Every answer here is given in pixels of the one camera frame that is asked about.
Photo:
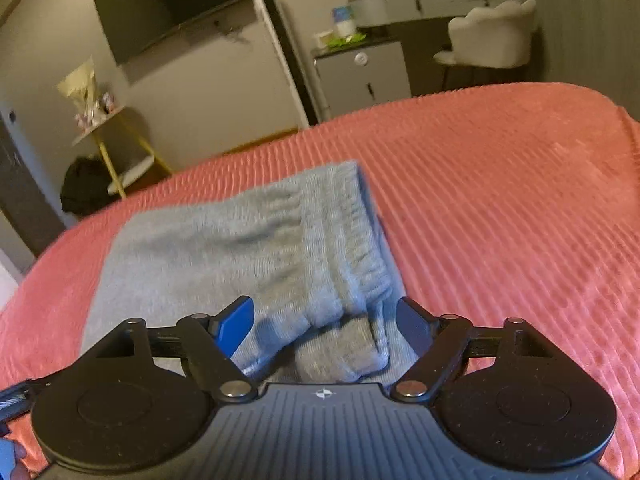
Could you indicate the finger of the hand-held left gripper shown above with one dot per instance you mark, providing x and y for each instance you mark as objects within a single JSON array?
[{"x": 20, "y": 392}]

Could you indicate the wrapped flower bouquet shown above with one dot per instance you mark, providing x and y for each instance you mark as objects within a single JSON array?
[{"x": 80, "y": 87}]

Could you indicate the black bag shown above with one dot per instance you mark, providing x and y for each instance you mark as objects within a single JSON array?
[{"x": 85, "y": 187}]

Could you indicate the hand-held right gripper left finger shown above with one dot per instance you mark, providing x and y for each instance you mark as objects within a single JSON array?
[{"x": 235, "y": 321}]

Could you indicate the grey cabinet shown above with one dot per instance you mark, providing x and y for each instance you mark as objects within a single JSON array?
[{"x": 360, "y": 80}]

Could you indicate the yellow-legged shelf stand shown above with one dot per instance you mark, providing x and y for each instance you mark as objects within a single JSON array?
[{"x": 127, "y": 132}]

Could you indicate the black wall television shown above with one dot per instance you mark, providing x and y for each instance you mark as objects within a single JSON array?
[{"x": 170, "y": 5}]

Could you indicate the grey vanity desk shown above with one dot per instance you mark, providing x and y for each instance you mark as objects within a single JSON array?
[{"x": 425, "y": 5}]

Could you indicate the green and white packet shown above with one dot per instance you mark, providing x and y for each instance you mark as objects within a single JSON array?
[{"x": 340, "y": 40}]

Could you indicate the pink ribbed bedspread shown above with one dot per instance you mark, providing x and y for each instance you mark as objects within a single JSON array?
[{"x": 500, "y": 185}]

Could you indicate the dark door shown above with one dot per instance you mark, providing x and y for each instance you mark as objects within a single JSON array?
[{"x": 25, "y": 185}]

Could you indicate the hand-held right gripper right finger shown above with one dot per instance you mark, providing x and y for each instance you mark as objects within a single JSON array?
[{"x": 414, "y": 321}]

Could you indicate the blue and white container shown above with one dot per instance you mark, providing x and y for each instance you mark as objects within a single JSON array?
[{"x": 345, "y": 21}]

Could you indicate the white upholstered chair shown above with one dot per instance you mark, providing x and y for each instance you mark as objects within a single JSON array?
[{"x": 487, "y": 35}]

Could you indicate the white framed standing mirror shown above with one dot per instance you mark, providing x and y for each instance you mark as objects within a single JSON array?
[{"x": 277, "y": 55}]

